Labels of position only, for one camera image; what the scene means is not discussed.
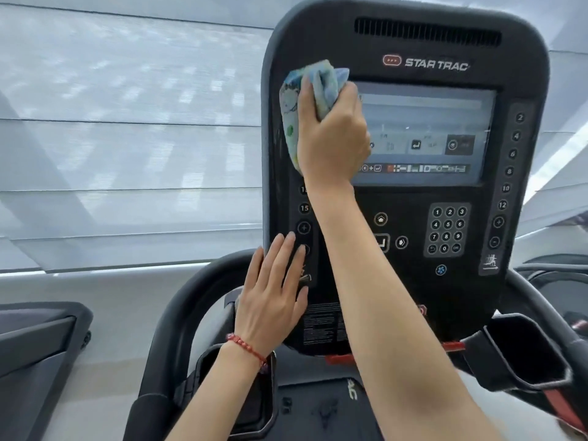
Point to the person's left hand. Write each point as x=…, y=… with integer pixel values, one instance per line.
x=268, y=307

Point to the polka dot cleaning cloth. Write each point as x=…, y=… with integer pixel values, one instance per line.
x=291, y=114

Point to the person's left forearm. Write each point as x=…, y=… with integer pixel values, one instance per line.
x=216, y=399

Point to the black elliptical trainer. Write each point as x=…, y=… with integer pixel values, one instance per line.
x=565, y=289

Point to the grey treadmill red label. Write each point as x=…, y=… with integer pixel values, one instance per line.
x=36, y=344

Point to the person's right hand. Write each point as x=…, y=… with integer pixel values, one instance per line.
x=333, y=146

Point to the person's right forearm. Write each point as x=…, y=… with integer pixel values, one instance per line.
x=390, y=339

